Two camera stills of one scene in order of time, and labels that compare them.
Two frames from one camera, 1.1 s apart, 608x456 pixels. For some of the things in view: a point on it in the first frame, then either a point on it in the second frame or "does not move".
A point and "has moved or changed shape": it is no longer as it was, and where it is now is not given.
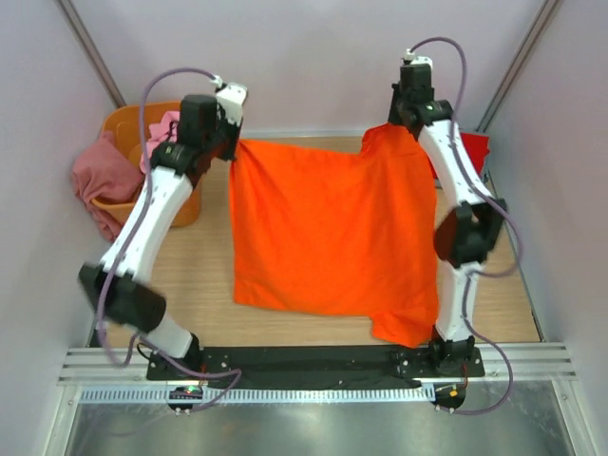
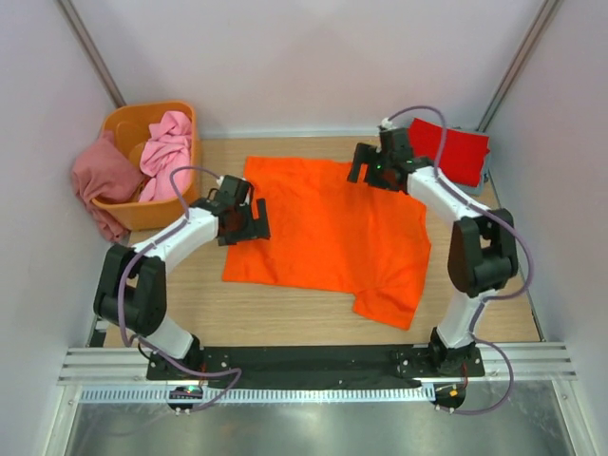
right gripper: x=393 y=117 -> x=364 y=154
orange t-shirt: x=347 y=233 has moved or changed shape
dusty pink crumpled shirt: x=104 y=172 does not move
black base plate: x=367 y=368 does not move
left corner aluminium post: x=92 y=54 does not move
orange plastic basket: x=123 y=122 does not move
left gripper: x=229 y=153 -> x=256 y=227
